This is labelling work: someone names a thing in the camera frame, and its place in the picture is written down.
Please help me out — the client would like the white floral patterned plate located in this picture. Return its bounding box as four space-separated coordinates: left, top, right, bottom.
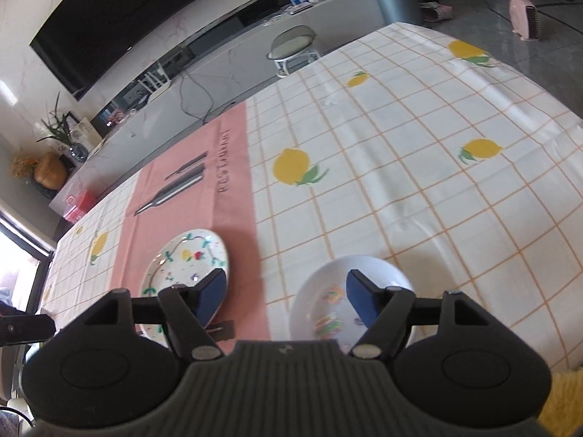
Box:
137 228 230 346

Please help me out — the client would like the white shallow patterned bowl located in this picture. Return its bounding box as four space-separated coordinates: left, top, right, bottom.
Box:
289 256 412 353

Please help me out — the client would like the pink restaurant placemat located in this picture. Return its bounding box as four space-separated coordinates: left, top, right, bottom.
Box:
111 104 270 340

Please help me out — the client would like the red tissue box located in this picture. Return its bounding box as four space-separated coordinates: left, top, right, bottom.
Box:
63 190 97 224

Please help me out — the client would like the lemon checked tablecloth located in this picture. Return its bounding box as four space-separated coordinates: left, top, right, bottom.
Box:
40 24 582 370

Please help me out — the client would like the orange gourd vase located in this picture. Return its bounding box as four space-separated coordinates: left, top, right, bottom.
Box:
34 152 68 190

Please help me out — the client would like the plant in blue vase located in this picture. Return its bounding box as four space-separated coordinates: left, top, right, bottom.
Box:
39 94 89 164

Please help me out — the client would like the grey white tv cabinet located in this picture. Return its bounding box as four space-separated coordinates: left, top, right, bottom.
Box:
50 0 383 215

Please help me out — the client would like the white wifi router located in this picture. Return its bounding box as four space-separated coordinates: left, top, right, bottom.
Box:
136 61 171 103

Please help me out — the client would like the small grey rolling stool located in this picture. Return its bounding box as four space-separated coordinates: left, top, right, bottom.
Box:
266 25 320 79

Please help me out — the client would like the pink space heater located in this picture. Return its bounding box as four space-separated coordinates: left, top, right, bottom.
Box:
509 0 540 42

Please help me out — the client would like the black power cable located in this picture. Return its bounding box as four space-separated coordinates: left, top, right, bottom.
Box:
178 72 238 125

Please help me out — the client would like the black wall television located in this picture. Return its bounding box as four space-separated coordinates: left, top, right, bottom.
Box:
31 0 196 101

